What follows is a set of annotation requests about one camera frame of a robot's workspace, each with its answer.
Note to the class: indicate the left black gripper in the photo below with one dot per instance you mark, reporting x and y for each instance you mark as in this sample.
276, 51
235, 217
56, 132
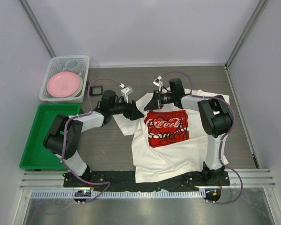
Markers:
131, 112

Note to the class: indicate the black box with orange brooch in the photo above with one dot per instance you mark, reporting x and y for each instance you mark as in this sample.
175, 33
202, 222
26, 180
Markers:
93, 90

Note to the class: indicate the white plastic basket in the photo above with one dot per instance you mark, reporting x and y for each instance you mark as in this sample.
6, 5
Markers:
57, 65

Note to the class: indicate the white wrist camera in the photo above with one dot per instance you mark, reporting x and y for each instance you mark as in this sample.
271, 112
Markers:
158, 82
125, 92

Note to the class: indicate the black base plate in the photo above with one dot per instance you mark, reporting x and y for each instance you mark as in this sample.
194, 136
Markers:
121, 181

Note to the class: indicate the white slotted cable duct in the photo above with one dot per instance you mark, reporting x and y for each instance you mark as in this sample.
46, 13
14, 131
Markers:
88, 194

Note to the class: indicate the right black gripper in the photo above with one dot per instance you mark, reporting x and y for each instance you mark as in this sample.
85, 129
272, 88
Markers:
155, 103

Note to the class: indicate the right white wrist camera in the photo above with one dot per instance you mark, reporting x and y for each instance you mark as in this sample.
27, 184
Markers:
158, 82

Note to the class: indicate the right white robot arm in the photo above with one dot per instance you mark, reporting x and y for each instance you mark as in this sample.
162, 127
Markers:
216, 116

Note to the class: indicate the pink plate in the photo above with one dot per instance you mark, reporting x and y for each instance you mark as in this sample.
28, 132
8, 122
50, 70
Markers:
63, 84

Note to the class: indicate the light blue cup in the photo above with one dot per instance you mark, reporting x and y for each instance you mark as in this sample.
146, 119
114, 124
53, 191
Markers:
73, 66

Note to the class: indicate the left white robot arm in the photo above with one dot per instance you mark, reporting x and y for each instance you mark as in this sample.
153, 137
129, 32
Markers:
63, 137

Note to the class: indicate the white printed t-shirt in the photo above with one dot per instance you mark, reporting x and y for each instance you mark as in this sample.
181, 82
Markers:
166, 142

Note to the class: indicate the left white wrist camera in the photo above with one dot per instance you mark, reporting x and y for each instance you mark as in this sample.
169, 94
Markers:
125, 92

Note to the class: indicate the green plastic tray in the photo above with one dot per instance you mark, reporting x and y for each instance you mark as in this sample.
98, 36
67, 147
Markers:
35, 156

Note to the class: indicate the yellow-green plate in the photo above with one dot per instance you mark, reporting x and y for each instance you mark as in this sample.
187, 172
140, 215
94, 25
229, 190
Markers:
79, 90

